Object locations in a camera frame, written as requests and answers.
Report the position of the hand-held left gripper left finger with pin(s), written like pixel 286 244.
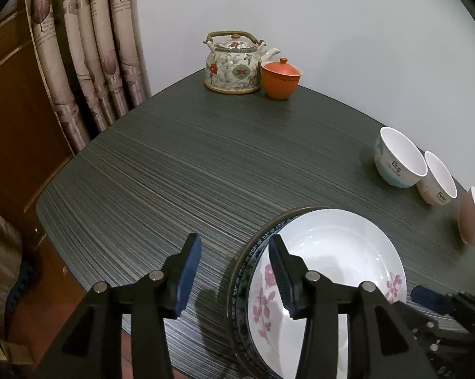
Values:
pixel 186 280

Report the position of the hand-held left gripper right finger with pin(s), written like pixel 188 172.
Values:
pixel 284 280

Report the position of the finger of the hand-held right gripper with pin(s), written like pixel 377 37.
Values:
pixel 413 318
pixel 429 298

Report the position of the large blue patterned plate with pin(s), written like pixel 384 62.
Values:
pixel 241 284

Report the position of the white plate with pink flowers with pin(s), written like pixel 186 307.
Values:
pixel 332 252

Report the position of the large pink bowl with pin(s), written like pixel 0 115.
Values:
pixel 468 221

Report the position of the white cup with text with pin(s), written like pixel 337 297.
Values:
pixel 439 189

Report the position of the small white and blue bowl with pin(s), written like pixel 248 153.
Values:
pixel 399 166

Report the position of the brown cloth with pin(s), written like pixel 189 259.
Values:
pixel 0 268

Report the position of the orange lidded cup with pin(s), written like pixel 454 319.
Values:
pixel 279 85

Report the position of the floral ceramic teapot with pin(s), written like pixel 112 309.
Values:
pixel 233 71

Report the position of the wooden door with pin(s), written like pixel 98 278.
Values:
pixel 16 126

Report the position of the beige patterned curtain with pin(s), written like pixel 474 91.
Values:
pixel 103 47

